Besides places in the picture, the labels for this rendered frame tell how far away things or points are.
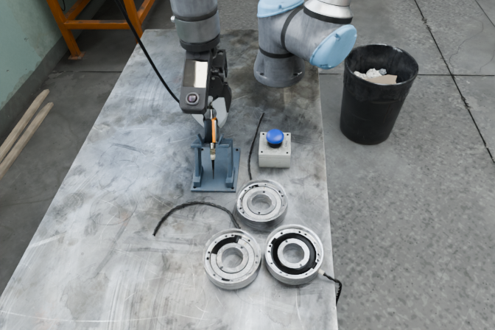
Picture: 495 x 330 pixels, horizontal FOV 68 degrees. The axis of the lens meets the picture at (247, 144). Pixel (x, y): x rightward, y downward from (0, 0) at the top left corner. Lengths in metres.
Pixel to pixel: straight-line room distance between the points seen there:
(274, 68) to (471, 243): 1.19
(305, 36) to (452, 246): 1.20
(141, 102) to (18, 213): 1.18
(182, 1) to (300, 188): 0.45
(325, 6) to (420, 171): 1.28
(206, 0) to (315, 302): 0.53
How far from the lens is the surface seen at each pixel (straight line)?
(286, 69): 1.03
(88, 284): 0.77
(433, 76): 2.63
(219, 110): 0.74
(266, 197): 0.76
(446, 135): 2.23
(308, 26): 0.89
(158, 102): 1.05
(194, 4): 0.61
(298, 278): 0.66
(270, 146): 0.82
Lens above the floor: 1.45
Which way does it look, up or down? 47 degrees down
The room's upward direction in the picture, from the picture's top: 4 degrees counter-clockwise
